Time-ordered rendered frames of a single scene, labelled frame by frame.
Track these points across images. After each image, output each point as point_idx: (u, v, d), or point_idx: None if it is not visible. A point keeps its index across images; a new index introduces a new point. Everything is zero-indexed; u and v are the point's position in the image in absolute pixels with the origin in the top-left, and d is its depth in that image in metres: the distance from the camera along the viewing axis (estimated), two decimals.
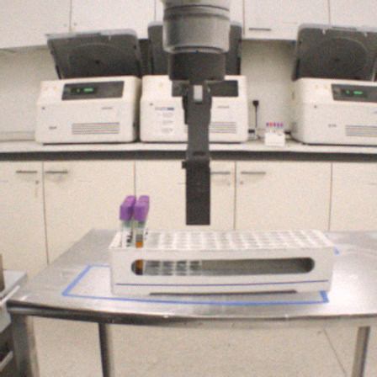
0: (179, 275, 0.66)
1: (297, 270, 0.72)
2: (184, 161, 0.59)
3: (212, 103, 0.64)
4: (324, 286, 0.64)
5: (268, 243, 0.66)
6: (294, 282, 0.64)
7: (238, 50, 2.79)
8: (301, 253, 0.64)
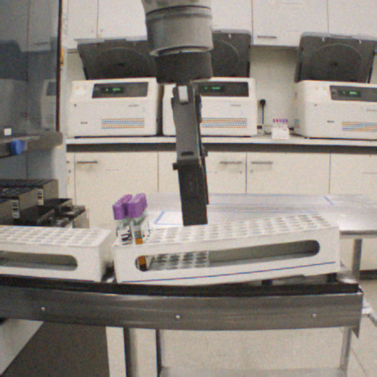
0: (184, 268, 0.66)
1: (306, 254, 0.71)
2: (175, 162, 0.59)
3: (201, 103, 0.64)
4: (331, 268, 0.63)
5: (272, 229, 0.66)
6: (300, 266, 0.63)
7: (248, 55, 3.16)
8: (305, 236, 0.63)
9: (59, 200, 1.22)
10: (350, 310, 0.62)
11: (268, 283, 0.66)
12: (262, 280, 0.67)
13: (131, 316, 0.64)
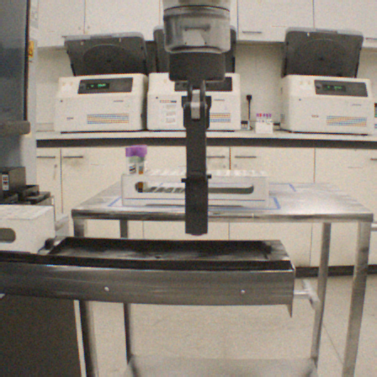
0: (166, 193, 1.04)
1: None
2: (209, 173, 0.70)
3: None
4: (262, 204, 1.01)
5: (225, 174, 1.03)
6: (240, 199, 1.01)
7: (233, 50, 3.18)
8: (244, 180, 1.00)
9: (26, 187, 1.23)
10: (281, 287, 0.64)
11: None
12: None
13: (63, 287, 0.65)
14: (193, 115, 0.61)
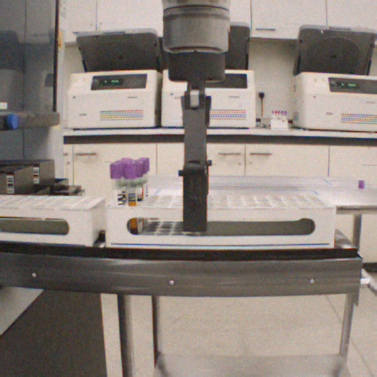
0: (176, 236, 0.65)
1: None
2: (181, 170, 0.61)
3: (211, 104, 0.64)
4: None
5: (268, 204, 0.65)
6: (294, 244, 0.63)
7: (246, 48, 3.15)
8: (300, 214, 0.62)
9: (55, 181, 1.21)
10: (349, 275, 0.61)
11: (362, 185, 1.13)
12: (358, 183, 1.13)
13: (124, 282, 0.63)
14: None
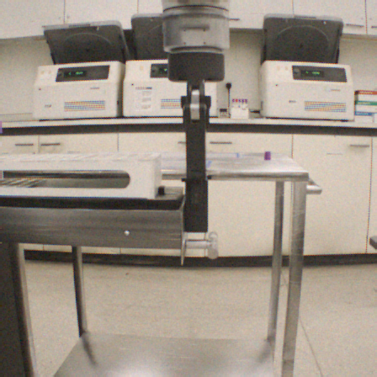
0: (8, 188, 0.65)
1: None
2: (209, 174, 0.69)
3: None
4: None
5: (89, 158, 0.65)
6: (109, 197, 0.63)
7: None
8: (114, 166, 0.63)
9: None
10: (167, 229, 0.62)
11: (268, 156, 1.13)
12: (264, 156, 1.14)
13: None
14: (192, 117, 0.61)
